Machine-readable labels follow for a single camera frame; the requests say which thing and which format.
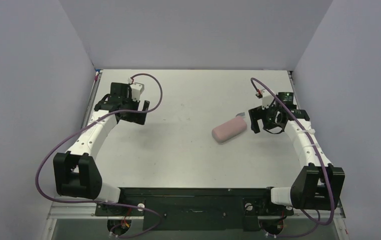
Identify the pink umbrella case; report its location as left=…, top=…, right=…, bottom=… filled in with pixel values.
left=211, top=112, right=248, bottom=144

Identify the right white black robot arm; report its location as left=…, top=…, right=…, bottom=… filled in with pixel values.
left=248, top=90, right=345, bottom=211

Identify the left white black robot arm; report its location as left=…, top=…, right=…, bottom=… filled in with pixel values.
left=53, top=82, right=147, bottom=203

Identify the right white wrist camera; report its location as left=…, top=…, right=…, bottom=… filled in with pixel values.
left=256, top=89, right=275, bottom=109

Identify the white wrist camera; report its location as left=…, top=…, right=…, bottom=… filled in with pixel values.
left=256, top=89, right=275, bottom=109
left=128, top=78, right=145, bottom=102

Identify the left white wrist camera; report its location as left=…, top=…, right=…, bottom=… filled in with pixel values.
left=128, top=78, right=145, bottom=102

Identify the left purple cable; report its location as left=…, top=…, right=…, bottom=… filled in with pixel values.
left=34, top=73, right=164, bottom=239

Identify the purple cable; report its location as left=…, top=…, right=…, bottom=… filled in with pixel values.
left=250, top=77, right=336, bottom=239
left=34, top=73, right=164, bottom=239

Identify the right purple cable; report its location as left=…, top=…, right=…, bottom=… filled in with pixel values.
left=250, top=77, right=336, bottom=239

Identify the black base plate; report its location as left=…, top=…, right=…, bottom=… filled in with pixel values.
left=97, top=187, right=293, bottom=232

